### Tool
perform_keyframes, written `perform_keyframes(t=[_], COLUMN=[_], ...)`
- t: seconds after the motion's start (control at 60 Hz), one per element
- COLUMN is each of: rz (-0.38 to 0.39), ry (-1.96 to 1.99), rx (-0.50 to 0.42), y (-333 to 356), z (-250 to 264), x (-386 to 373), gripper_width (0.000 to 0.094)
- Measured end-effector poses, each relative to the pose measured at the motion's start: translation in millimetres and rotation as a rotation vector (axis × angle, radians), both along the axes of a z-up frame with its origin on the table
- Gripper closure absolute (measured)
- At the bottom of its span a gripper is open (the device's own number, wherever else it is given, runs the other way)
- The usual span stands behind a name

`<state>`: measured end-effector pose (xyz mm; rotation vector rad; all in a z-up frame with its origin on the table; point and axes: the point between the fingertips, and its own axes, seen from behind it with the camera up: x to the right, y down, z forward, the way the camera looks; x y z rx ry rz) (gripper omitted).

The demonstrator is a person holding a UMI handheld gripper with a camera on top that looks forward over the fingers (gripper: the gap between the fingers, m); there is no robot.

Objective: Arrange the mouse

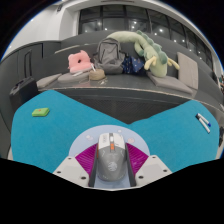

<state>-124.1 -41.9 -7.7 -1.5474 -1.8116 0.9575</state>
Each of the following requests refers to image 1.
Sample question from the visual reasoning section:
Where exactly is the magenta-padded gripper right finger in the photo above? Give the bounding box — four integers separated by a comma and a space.
123, 142, 173, 188

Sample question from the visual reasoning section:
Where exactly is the dark glass window front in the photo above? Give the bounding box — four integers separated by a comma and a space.
78, 3, 214, 69

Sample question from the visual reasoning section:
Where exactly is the white marker with black cap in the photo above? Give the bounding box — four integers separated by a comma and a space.
195, 114, 211, 134

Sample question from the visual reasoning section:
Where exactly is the grey and white computer mouse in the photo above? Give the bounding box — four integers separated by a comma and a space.
95, 132, 128, 183

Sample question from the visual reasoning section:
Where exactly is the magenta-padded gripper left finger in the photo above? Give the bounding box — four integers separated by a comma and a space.
53, 142, 100, 188

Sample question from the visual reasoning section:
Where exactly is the dark blue patterned cloth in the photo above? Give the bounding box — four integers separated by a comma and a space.
121, 55, 147, 75

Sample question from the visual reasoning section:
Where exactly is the black suitcase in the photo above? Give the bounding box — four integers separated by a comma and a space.
8, 49, 39, 114

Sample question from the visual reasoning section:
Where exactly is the grey flat seat cushion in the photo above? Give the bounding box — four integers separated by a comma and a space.
57, 71, 91, 84
146, 71, 194, 95
35, 73, 63, 90

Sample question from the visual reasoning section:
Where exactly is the small tan pouch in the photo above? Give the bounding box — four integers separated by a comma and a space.
88, 68, 107, 81

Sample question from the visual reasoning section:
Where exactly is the black bag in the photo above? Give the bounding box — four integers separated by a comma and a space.
218, 126, 224, 148

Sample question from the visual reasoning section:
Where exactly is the pink plush cushion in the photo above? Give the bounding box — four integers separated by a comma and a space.
67, 49, 93, 74

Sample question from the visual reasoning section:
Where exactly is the small green eraser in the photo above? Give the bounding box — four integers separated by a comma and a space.
31, 107, 51, 118

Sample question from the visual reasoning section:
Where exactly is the grey backpack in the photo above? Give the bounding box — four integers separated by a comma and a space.
93, 37, 126, 75

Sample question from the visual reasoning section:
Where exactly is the beige upright seat cushion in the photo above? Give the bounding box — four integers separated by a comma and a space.
176, 51, 200, 90

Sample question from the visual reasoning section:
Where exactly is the green plush dragon toy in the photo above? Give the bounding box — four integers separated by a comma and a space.
106, 30, 181, 78

